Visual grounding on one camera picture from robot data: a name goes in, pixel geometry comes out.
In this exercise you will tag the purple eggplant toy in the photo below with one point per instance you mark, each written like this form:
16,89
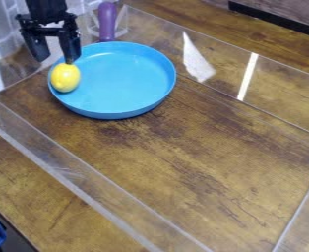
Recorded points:
107,20

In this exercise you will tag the blue round plastic plate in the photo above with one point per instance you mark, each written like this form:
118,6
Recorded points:
127,78

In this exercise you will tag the dark baseboard strip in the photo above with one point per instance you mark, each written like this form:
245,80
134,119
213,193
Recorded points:
269,17

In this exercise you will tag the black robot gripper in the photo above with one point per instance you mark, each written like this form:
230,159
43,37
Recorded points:
48,19

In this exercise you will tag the yellow lemon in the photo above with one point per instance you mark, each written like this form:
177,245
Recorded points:
64,77

